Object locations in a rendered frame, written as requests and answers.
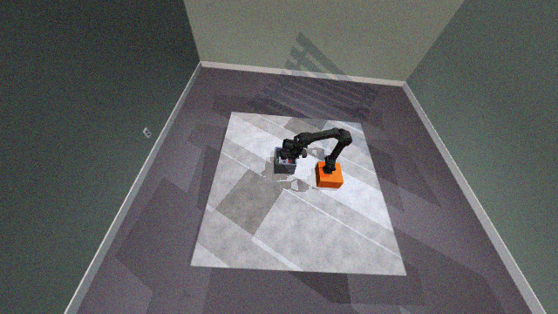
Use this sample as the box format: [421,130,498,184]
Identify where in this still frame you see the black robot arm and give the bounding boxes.
[282,127,352,174]

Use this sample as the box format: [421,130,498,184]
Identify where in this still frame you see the white square plate with central hole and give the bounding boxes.
[278,156,290,164]

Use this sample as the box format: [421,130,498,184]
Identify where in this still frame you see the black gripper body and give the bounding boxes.
[280,148,307,160]

